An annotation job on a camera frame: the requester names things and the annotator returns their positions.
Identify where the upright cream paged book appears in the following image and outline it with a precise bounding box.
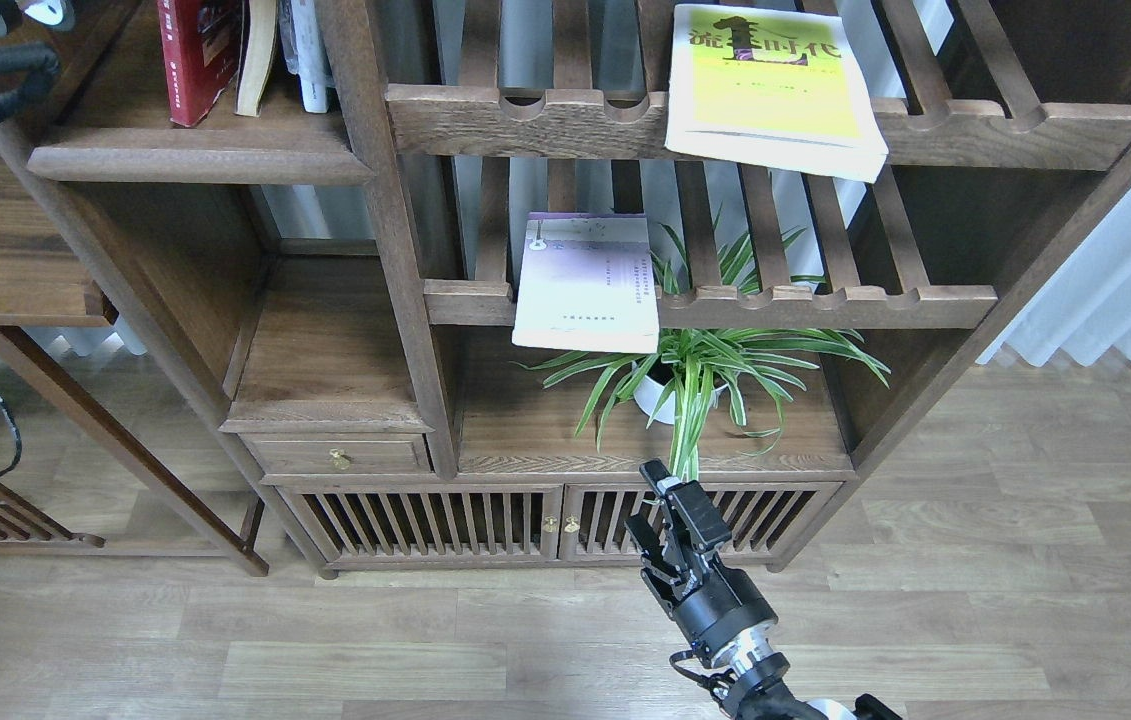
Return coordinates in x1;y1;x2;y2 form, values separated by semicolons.
233;1;280;118

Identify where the red cover book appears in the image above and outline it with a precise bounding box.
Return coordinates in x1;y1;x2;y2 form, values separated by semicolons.
155;1;244;127

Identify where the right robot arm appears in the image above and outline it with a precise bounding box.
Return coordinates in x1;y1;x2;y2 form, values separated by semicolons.
625;459;898;719

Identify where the yellow green cover book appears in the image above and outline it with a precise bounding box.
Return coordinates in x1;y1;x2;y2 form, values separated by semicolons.
665;5;888;183

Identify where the upright white book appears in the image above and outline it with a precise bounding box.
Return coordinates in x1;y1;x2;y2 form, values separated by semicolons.
278;1;335;114

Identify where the brass drawer knob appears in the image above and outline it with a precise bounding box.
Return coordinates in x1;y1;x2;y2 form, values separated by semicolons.
329;448;353;471

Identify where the green spider plant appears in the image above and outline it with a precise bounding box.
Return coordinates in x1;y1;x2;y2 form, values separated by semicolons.
536;246;888;480

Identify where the pale lavender cover book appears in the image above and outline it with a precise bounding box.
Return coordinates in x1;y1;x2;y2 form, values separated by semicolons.
511;211;658;354

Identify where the dark wooden bookshelf unit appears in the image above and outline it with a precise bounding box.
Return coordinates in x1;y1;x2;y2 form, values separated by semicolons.
0;1;1131;574

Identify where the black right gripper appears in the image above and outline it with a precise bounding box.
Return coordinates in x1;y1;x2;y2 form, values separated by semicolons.
625;459;777;669

